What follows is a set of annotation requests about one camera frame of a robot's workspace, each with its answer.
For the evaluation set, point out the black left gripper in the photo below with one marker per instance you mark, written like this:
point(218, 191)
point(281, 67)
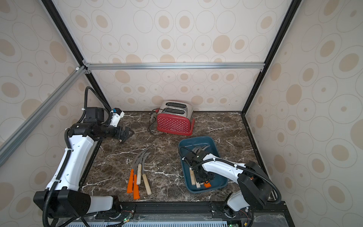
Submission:
point(120, 134)

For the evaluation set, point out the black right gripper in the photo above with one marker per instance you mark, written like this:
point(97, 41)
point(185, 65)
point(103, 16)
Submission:
point(200, 154)

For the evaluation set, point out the orange handle sickle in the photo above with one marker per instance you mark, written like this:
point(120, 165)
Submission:
point(130, 182)
point(136, 193)
point(207, 184)

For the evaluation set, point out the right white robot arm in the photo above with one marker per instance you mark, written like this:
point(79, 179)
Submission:
point(256, 189)

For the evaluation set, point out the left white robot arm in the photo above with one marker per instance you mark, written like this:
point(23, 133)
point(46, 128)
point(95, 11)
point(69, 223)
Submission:
point(62, 197)

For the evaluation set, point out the teal plastic storage box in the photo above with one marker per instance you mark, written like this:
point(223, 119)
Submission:
point(218, 181)

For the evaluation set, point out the red dotted toaster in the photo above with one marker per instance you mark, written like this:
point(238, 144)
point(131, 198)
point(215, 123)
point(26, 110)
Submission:
point(175, 118)

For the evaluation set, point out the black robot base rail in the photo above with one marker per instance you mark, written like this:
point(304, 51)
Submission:
point(183, 214)

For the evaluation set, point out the aluminium frame rail back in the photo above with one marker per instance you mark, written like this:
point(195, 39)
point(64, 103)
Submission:
point(175, 66)

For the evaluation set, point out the aluminium frame rail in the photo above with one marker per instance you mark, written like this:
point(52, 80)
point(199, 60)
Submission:
point(175, 66)
point(17, 138)

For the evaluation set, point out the aluminium frame rail left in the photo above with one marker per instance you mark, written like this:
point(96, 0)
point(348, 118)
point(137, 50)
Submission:
point(17, 138)

